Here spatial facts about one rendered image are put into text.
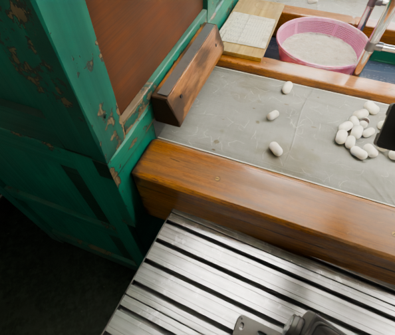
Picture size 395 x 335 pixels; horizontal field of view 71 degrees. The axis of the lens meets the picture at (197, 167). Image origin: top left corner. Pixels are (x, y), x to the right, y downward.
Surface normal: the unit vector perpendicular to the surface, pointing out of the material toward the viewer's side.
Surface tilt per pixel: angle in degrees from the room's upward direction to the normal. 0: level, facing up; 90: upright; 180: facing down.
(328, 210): 0
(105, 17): 90
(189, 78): 67
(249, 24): 0
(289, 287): 0
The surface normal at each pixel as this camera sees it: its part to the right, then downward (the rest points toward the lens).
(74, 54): 0.94, 0.29
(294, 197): 0.00, -0.58
